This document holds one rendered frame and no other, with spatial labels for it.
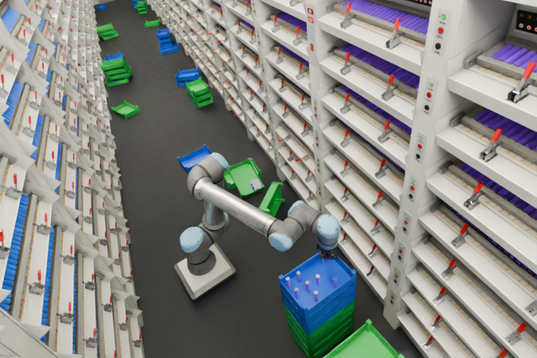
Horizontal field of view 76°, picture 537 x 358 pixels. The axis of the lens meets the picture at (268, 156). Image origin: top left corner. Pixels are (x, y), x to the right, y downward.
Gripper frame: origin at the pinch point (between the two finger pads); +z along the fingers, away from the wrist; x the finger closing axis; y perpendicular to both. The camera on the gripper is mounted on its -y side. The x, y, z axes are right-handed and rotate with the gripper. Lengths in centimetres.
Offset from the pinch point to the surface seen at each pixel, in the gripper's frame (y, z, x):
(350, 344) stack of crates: 38.7, 12.7, 4.5
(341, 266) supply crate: 6.1, 4.3, 6.6
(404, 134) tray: -21, -58, 33
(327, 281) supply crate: 12.8, 3.1, -1.6
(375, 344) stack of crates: 39.7, 12.4, 15.6
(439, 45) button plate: -15, -103, 31
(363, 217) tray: -18.2, 4.8, 23.0
